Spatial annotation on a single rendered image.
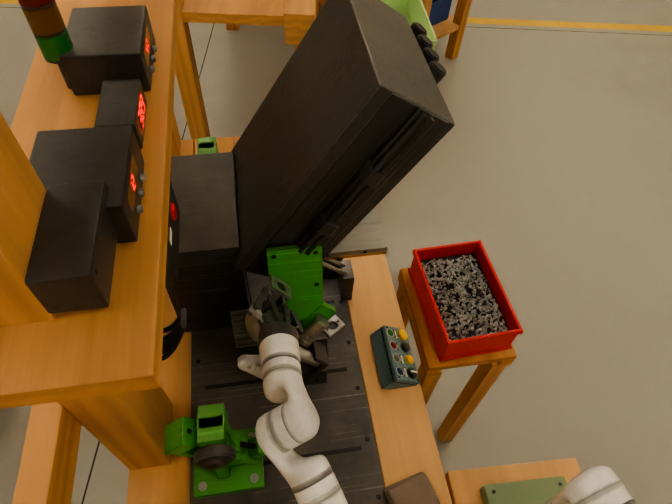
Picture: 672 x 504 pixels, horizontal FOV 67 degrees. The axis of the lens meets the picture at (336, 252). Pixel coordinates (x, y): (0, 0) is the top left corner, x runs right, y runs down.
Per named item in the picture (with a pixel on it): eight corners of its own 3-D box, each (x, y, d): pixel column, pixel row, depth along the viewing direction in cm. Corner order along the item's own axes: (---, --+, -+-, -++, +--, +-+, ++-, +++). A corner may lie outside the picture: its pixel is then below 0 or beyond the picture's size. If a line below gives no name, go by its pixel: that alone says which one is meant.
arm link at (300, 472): (242, 424, 82) (279, 509, 78) (286, 400, 80) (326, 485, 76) (262, 416, 88) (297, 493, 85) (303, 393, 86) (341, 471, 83)
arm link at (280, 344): (234, 359, 96) (235, 386, 91) (273, 325, 92) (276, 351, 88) (271, 377, 101) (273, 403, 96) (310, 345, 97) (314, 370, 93)
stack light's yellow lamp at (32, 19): (68, 21, 84) (57, -7, 80) (63, 37, 81) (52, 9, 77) (35, 22, 83) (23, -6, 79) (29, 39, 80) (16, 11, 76)
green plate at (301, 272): (318, 294, 124) (317, 222, 111) (323, 318, 118) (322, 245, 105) (271, 299, 123) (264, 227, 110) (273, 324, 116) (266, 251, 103)
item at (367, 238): (372, 206, 135) (374, 198, 133) (386, 255, 126) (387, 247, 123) (223, 220, 130) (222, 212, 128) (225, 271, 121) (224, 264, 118)
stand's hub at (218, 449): (237, 452, 98) (233, 440, 92) (238, 469, 96) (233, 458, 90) (197, 458, 97) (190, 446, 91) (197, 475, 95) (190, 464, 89)
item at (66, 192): (121, 215, 70) (105, 178, 65) (110, 308, 61) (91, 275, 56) (67, 219, 69) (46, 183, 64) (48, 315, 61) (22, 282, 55)
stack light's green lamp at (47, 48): (78, 46, 87) (68, 21, 84) (73, 63, 84) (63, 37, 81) (47, 47, 86) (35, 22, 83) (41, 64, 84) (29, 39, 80)
